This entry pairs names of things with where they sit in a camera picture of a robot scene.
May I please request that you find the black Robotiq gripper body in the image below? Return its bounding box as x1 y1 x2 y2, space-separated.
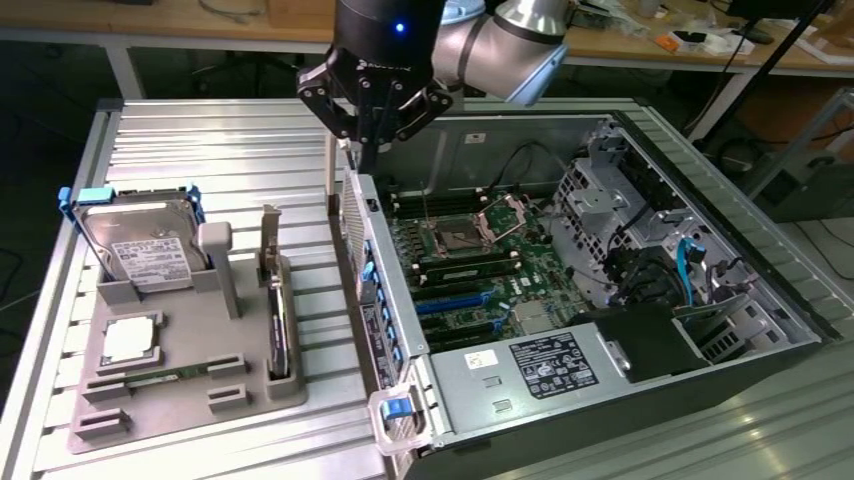
326 0 446 110

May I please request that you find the graphics card with black cooler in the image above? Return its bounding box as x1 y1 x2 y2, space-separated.
257 203 301 382

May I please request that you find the black office chair base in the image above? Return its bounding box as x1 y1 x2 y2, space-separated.
193 48 322 96

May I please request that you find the black RAM slot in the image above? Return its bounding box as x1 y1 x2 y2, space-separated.
393 201 486 217
392 191 484 204

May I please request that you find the metal socket cover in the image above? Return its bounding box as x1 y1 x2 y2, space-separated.
472 193 533 236

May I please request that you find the CPU socket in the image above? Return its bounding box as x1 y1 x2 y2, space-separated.
430 214 493 259

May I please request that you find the silver drive cage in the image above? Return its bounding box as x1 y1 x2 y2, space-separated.
553 149 676 261

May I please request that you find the green motherboard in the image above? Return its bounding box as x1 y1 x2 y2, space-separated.
386 192 589 351

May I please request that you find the clear plastic bag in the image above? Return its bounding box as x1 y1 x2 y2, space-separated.
573 0 662 36

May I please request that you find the blue expansion slot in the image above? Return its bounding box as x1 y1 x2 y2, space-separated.
413 293 490 315

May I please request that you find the long black expansion slot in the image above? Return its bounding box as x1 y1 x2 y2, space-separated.
426 331 501 352
421 318 498 336

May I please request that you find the silver chipset heatsink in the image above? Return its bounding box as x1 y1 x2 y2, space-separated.
513 302 556 335

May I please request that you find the white and orange device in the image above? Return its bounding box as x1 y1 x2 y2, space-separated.
657 29 757 56

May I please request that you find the grey printed parts rack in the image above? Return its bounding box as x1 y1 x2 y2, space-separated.
66 219 310 455

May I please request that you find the black tripod pole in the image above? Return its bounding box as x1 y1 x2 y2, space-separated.
686 0 829 141

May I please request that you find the silver CPU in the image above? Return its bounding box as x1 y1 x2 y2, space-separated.
101 319 162 366

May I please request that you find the black monitor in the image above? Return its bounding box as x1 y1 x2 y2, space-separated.
724 0 836 21

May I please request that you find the black plastic fan shroud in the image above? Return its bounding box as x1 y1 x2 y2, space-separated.
570 304 713 385

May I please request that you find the grey power supply unit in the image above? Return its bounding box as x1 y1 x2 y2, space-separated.
426 322 633 437

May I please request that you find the green bare RAM stick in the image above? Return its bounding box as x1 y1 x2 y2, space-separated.
123 366 213 389

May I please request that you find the dark computer tower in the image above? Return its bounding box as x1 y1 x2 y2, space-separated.
773 157 854 224

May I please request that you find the silver disk bay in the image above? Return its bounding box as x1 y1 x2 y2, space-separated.
673 292 789 364

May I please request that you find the open black PC case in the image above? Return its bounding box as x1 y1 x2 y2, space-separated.
325 107 844 480

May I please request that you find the black looped cable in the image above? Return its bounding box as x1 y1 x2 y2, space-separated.
490 142 570 201

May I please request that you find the wooden desk white frame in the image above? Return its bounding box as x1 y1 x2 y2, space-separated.
0 0 340 101
566 0 854 144

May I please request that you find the hard disk with blue bracket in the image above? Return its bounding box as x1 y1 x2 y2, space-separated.
58 183 215 295

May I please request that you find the black wire bundle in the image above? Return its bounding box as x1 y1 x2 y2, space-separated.
604 249 677 307

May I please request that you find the blue SATA wire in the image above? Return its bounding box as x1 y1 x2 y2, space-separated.
672 235 709 307

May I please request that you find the grey metal frame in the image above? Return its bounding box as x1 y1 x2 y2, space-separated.
744 87 854 201

